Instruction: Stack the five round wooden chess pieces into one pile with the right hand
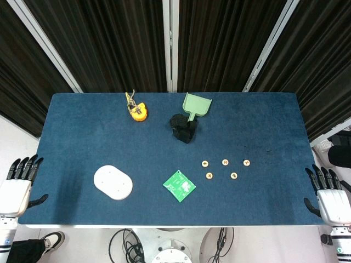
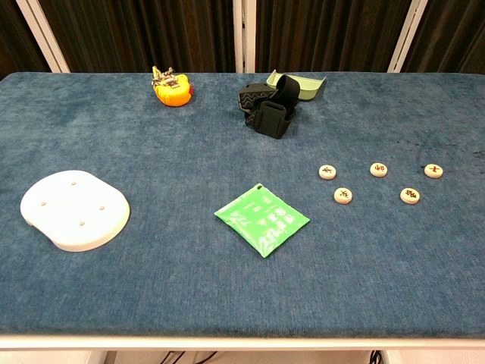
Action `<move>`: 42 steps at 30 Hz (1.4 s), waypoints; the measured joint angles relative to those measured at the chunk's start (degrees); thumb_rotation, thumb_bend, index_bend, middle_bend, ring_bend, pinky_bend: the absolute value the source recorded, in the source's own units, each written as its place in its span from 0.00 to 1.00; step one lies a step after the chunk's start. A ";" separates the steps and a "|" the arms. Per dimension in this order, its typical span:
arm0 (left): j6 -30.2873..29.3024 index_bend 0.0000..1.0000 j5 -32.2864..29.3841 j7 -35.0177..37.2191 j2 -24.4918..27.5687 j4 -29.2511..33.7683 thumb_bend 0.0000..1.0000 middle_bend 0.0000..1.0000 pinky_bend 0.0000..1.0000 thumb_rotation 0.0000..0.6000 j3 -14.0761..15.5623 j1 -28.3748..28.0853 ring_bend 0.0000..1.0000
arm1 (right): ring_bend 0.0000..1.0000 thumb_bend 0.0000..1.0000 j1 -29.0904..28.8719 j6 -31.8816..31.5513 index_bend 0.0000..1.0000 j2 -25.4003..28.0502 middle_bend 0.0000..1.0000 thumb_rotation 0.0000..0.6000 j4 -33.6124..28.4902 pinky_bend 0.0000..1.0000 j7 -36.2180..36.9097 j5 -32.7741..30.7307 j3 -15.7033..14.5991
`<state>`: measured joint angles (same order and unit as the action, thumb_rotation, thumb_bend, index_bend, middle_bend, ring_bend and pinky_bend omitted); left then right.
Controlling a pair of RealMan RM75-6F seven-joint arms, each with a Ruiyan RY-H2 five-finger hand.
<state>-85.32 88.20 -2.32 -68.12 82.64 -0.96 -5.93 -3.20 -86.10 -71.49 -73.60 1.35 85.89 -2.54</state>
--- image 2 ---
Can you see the pale green dustpan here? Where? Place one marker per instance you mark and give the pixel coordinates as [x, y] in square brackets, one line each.
[308, 89]

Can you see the dark pleated curtain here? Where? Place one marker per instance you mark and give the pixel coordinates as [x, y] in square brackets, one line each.
[454, 34]
[11, 38]
[132, 34]
[326, 34]

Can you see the red cross wooden chess piece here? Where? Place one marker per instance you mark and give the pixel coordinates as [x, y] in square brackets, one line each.
[433, 170]

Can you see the orange toy with clip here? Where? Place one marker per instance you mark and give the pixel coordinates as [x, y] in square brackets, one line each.
[174, 95]

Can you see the blue velvet table cloth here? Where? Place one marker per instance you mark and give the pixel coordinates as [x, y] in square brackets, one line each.
[189, 284]

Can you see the white oval plastic plate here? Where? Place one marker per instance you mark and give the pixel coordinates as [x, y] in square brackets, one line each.
[72, 212]

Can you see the green tea sachet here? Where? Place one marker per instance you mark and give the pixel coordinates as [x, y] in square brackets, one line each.
[261, 223]

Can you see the white frame post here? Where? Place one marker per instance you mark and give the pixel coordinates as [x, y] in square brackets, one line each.
[408, 36]
[43, 36]
[238, 38]

